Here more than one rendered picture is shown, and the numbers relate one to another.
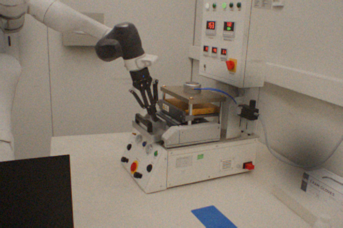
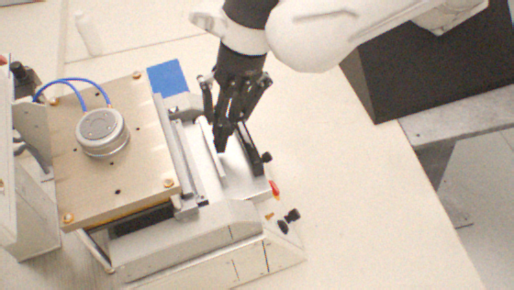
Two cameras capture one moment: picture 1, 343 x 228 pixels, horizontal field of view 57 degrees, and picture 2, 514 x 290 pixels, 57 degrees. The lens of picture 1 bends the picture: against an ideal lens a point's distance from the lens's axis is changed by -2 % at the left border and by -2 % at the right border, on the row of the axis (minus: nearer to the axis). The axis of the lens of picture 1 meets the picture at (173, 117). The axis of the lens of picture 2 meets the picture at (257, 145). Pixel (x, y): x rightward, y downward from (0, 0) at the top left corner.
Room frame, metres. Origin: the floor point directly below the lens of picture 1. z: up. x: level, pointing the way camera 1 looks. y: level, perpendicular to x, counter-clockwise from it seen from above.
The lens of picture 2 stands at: (1.83, 0.29, 1.69)
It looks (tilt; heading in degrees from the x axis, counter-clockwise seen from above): 52 degrees down; 195
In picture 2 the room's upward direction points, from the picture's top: 9 degrees counter-clockwise
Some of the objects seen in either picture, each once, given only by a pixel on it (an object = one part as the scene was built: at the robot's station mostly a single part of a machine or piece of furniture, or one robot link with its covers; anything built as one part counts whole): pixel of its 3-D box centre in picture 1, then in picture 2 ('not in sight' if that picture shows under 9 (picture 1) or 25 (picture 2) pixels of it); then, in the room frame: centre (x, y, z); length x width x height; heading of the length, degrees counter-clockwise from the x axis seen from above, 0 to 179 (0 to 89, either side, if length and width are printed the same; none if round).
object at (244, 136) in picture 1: (195, 130); (122, 203); (1.41, -0.10, 0.93); 0.46 x 0.35 x 0.01; 118
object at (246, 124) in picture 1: (245, 116); (37, 98); (1.26, -0.29, 1.05); 0.15 x 0.05 x 0.15; 28
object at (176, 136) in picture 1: (190, 134); (157, 121); (1.24, -0.07, 0.96); 0.26 x 0.05 x 0.07; 118
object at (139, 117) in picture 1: (143, 122); (245, 139); (1.29, 0.13, 0.99); 0.15 x 0.02 x 0.04; 28
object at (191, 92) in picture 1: (199, 97); (92, 146); (1.39, -0.11, 1.08); 0.31 x 0.24 x 0.13; 28
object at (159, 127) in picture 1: (172, 123); (177, 169); (1.36, 0.00, 0.97); 0.30 x 0.22 x 0.08; 118
